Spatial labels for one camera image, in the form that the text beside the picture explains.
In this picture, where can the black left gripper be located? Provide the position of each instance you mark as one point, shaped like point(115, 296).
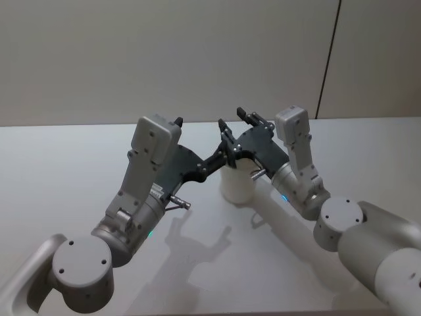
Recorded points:
point(179, 164)

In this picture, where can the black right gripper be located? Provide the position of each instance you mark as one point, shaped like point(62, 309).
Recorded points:
point(260, 145)

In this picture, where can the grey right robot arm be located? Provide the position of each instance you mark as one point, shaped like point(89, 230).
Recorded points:
point(368, 243)

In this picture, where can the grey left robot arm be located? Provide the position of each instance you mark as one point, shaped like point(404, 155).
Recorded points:
point(82, 263)

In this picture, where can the white cylindrical cup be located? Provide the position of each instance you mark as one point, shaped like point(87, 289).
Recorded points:
point(238, 184)

